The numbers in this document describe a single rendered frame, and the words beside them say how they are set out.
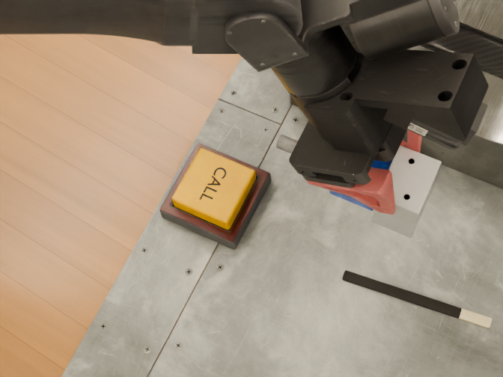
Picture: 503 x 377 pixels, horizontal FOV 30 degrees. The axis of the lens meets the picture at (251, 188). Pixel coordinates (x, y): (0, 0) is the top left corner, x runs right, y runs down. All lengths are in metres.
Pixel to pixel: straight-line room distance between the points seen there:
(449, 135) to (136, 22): 0.22
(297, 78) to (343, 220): 0.31
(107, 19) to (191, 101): 0.42
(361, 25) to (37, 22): 0.20
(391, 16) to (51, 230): 0.47
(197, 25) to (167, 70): 0.44
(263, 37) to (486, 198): 0.42
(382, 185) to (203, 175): 0.26
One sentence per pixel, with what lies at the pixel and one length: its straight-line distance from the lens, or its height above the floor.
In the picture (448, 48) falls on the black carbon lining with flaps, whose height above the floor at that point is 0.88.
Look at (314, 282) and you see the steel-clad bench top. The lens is 0.88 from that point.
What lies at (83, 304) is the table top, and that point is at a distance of 0.90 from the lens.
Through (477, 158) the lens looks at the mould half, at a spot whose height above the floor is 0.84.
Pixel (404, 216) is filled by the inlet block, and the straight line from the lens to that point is 0.75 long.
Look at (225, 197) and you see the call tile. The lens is 0.87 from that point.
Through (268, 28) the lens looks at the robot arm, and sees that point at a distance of 0.55.
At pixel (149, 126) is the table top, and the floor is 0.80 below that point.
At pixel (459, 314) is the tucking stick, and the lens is 0.88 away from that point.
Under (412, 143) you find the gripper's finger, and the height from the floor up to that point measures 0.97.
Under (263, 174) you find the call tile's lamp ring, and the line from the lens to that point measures 0.90.
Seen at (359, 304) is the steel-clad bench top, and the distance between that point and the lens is 0.88.
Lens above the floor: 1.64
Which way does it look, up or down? 66 degrees down
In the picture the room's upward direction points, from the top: 8 degrees counter-clockwise
